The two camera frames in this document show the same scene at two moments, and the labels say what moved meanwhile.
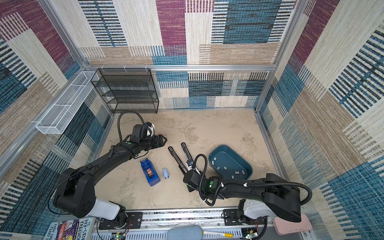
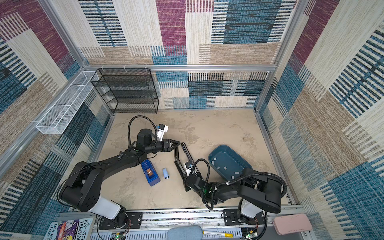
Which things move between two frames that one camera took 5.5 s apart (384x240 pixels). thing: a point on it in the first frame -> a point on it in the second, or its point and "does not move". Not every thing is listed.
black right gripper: [190, 189] does not move
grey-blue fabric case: [192, 232] does not move
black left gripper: [161, 142] -> [167, 148]
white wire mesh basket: [55, 121] does not move
